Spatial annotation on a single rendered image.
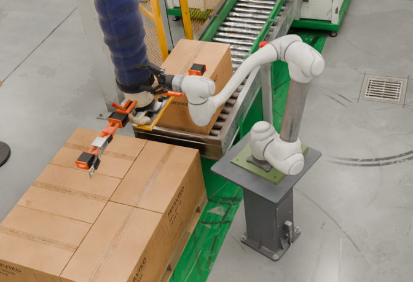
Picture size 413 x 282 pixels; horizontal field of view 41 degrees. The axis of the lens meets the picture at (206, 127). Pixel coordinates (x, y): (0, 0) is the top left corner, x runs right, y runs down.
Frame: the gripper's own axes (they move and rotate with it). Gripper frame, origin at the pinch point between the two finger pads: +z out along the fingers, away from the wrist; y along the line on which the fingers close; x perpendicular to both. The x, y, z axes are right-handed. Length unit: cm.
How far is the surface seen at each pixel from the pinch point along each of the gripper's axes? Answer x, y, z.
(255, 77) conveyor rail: 136, 95, -12
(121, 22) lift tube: 17.3, -20.5, 15.3
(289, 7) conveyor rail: 246, 95, -9
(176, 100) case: 65, 69, 20
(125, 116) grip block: 2.3, 32.2, 17.5
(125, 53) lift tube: 17.0, -0.8, 17.3
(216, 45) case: 120, 59, 11
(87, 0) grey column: 126, 37, 121
